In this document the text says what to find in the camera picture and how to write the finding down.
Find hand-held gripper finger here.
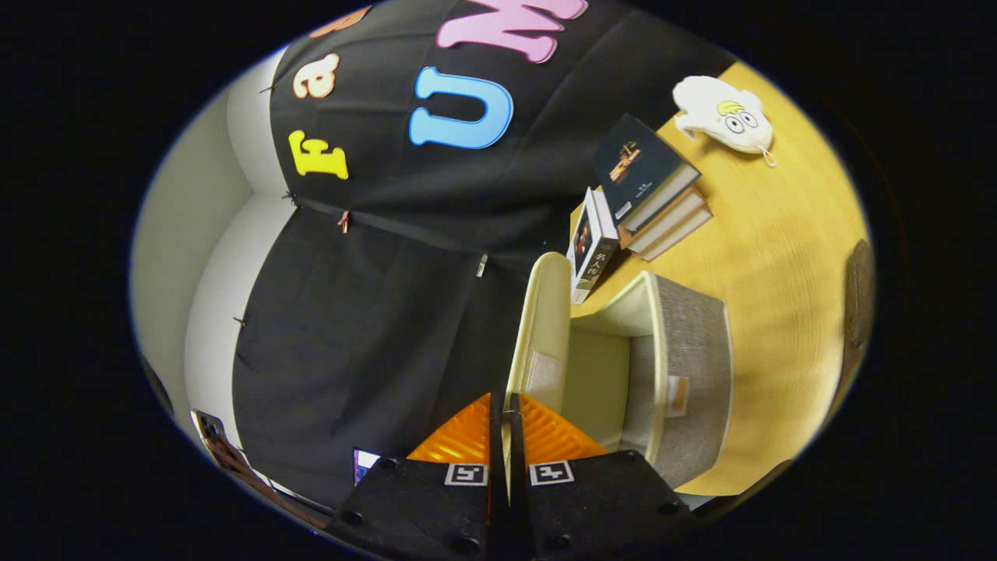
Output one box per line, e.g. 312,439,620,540
510,392,698,561
323,392,509,561

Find white book with portrait cover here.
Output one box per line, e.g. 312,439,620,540
567,187,620,305

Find white plush toy with face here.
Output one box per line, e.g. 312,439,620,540
671,75,778,168

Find dark hardcover book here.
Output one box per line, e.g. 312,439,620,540
594,113,702,235

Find brown cover book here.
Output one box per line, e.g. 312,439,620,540
619,187,708,250

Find thin brown book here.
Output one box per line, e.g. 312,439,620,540
635,206,713,263

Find brown fuzzy shoe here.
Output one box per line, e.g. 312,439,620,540
844,238,875,351

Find grey fabric storage box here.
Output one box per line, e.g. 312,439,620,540
505,251,735,492

